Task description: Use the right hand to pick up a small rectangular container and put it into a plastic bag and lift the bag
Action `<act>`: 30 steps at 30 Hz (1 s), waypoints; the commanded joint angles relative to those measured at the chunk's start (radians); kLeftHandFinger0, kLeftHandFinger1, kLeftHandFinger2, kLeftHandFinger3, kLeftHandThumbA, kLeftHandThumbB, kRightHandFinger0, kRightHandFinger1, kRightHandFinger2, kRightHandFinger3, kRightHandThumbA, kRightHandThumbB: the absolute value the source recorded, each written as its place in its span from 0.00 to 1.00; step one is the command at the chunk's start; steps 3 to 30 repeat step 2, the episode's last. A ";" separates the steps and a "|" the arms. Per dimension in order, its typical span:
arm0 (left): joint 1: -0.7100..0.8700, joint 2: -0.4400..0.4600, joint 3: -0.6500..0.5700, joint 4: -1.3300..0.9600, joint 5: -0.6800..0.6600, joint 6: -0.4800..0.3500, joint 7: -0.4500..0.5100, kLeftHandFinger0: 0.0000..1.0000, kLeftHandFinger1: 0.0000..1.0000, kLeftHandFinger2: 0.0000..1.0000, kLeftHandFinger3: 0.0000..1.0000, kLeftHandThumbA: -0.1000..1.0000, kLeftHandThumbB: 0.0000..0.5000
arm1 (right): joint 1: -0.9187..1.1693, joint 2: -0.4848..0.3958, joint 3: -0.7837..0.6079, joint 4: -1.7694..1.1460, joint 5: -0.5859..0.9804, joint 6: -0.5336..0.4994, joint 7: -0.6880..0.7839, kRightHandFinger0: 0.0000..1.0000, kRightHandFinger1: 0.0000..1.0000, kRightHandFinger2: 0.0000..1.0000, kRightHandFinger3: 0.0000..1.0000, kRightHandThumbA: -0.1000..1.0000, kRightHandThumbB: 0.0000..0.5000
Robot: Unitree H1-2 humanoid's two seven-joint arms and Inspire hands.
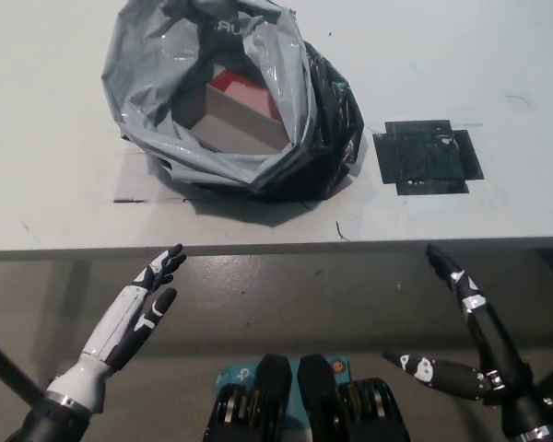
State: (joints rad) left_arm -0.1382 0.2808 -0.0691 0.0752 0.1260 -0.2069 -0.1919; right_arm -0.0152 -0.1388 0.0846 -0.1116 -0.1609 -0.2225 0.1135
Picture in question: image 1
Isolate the black tape patch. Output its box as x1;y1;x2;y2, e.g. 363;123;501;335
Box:
371;119;485;197

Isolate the small grey rectangular basket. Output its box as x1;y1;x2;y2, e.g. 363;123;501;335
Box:
172;81;290;157

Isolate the grey black plastic bag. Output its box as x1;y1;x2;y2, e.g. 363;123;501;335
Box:
100;0;366;204

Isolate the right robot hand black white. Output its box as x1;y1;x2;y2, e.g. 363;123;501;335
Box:
383;243;553;437

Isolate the pink red box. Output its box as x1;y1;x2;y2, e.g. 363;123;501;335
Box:
208;67;283;124

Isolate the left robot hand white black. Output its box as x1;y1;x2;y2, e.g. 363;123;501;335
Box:
44;243;188;413

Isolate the robot torso black teal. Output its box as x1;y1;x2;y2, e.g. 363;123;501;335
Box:
202;352;407;442

